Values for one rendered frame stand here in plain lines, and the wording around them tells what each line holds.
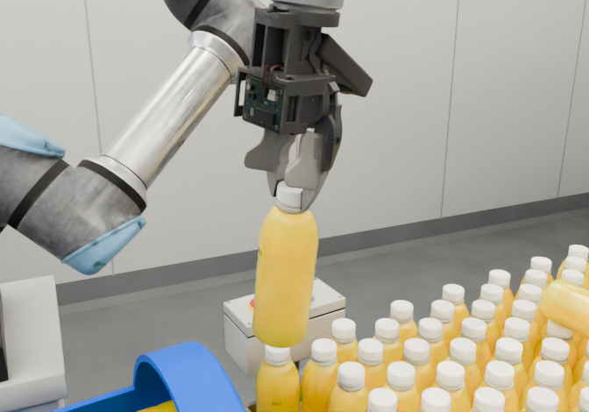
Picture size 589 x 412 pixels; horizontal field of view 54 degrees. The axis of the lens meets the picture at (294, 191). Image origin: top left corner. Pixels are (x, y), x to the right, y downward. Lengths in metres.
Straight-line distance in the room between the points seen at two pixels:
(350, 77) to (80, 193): 0.41
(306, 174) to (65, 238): 0.37
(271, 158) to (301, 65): 0.12
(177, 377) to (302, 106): 0.31
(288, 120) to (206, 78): 0.39
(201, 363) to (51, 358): 0.28
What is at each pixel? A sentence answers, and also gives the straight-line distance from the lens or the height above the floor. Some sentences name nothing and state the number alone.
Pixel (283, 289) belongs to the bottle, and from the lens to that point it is 0.68.
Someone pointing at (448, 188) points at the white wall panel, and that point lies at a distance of 4.30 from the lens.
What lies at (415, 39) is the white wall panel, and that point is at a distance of 3.90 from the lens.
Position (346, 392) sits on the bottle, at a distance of 0.88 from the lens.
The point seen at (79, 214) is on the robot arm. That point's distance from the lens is 0.83.
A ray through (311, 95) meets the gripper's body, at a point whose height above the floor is 1.52.
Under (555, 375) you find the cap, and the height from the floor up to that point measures 1.10.
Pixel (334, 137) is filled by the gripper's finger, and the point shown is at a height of 1.48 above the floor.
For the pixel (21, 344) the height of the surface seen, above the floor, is 1.15.
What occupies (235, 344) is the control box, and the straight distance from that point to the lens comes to 1.05.
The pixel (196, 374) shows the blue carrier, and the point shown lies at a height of 1.23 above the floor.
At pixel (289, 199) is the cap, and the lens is 0.64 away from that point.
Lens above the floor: 1.60
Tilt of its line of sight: 18 degrees down
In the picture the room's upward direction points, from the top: straight up
